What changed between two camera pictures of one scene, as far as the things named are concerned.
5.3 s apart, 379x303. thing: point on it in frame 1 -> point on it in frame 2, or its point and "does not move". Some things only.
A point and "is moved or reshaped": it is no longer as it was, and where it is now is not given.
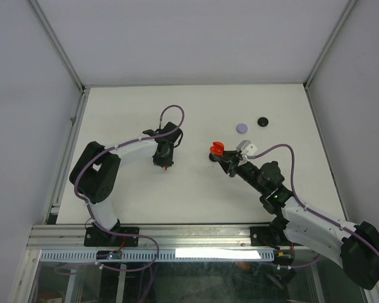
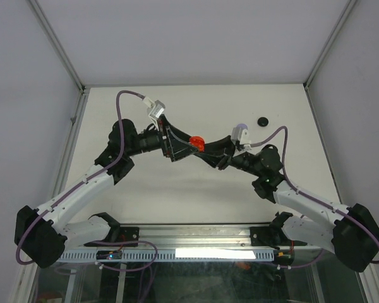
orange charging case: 218,149 is moved or reshaped
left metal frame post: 47,28 does not move
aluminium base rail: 72,237 does not move
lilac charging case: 241,128 does not move
